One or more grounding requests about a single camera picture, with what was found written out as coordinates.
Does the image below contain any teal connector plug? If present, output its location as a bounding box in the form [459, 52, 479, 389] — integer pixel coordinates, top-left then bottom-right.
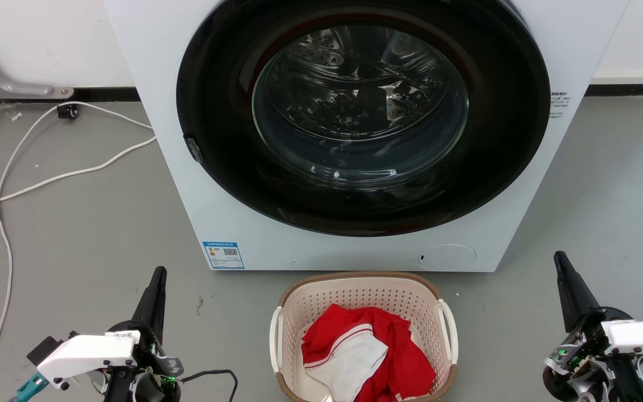
[11, 373, 50, 402]

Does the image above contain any right gripper body dark grey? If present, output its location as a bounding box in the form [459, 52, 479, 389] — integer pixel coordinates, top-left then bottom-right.
[542, 307, 635, 402]

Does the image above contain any black baseboard strip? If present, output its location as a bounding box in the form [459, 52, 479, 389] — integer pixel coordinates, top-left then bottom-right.
[0, 87, 141, 103]
[584, 84, 643, 97]

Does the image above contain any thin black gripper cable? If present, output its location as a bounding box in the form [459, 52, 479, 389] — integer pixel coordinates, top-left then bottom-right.
[181, 369, 239, 402]

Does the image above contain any round white filter cover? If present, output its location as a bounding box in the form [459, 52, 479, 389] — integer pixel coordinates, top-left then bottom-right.
[417, 244, 477, 272]

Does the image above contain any blue energy label sticker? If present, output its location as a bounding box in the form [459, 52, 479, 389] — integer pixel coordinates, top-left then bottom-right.
[203, 241, 244, 270]

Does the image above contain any round black glass washer door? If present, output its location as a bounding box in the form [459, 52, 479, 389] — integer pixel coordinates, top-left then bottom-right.
[176, 0, 551, 237]

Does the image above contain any white front-load washing machine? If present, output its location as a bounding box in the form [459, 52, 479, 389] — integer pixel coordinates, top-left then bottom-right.
[103, 0, 632, 273]

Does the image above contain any cream plastic laundry basket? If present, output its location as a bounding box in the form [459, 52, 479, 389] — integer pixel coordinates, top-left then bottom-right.
[269, 271, 459, 402]

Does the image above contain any red and white garment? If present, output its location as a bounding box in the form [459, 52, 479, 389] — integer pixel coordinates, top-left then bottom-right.
[301, 304, 437, 402]

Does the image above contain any white power cable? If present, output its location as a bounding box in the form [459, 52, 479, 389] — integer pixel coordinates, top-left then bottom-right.
[0, 136, 157, 214]

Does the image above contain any left gripper body dark grey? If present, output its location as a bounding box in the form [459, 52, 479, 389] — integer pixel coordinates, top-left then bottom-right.
[107, 320, 184, 402]

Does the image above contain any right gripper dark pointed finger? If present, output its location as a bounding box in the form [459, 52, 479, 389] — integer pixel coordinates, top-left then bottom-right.
[554, 251, 601, 333]

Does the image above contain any steel washer drum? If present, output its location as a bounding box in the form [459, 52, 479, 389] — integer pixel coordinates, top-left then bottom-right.
[253, 24, 469, 186]

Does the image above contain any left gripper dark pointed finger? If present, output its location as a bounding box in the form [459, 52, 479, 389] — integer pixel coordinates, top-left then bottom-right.
[132, 266, 167, 342]

